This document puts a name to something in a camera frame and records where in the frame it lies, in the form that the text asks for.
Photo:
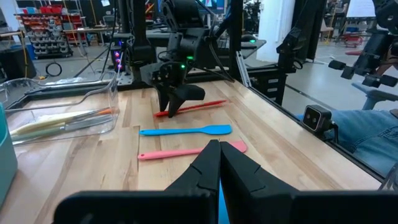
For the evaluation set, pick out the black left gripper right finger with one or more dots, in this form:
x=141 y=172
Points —
x=258 y=205

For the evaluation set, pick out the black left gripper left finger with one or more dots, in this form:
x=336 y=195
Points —
x=186 y=205

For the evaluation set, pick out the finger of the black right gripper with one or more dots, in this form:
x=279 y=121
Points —
x=186 y=93
x=163 y=99

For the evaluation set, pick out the red silicone spatula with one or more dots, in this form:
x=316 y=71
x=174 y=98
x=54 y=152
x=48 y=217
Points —
x=202 y=105

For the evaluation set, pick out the blue silicone spatula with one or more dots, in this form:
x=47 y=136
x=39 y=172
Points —
x=214 y=129

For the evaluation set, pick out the pink silicone spatula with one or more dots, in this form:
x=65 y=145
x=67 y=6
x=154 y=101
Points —
x=161 y=154

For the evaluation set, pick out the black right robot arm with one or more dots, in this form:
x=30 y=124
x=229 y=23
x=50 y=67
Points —
x=186 y=40

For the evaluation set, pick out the computer tower with lights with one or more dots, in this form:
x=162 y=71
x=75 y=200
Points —
x=117 y=59

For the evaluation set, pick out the clear plastic bin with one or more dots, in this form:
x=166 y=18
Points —
x=102 y=124

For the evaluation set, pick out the black desk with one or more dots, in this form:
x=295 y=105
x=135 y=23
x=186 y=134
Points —
x=245 y=46

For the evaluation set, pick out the black computer mouse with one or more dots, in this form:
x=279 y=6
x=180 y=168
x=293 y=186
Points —
x=248 y=38

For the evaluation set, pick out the large monitor blue screen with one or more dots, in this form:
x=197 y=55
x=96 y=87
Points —
x=214 y=4

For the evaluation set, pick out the plain white pillar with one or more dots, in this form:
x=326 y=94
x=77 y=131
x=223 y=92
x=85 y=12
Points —
x=273 y=28

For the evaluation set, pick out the shelf with red bins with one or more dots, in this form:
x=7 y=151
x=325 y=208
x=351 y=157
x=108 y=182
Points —
x=46 y=31

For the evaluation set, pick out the person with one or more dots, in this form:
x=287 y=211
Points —
x=367 y=137

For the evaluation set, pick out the black storage box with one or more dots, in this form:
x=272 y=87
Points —
x=14 y=63

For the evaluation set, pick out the grey-blue chair armrest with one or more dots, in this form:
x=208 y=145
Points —
x=373 y=95

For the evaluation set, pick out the teal plastic bin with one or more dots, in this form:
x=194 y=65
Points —
x=7 y=155

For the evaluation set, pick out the black aluminium rig frame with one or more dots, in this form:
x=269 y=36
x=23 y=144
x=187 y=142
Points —
x=235 y=31

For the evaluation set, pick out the small black table-level camera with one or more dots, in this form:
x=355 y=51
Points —
x=314 y=119

